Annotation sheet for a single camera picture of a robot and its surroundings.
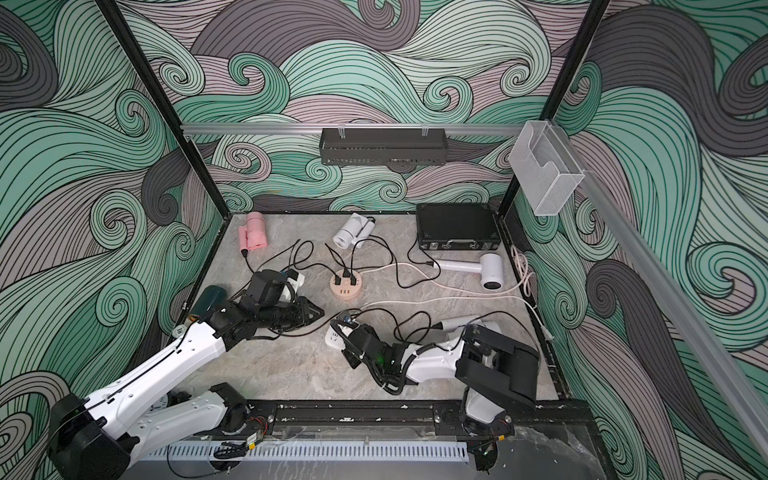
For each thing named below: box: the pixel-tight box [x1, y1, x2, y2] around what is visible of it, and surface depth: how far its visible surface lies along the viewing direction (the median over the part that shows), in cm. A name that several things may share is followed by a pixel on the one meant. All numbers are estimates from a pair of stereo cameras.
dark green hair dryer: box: [191, 285, 228, 322], surface depth 92 cm
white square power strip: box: [325, 324, 353, 350], surface depth 85 cm
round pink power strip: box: [329, 270, 363, 300], surface depth 97 cm
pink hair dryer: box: [238, 211, 269, 251], surface depth 112 cm
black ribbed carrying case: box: [416, 203, 501, 251], surface depth 109 cm
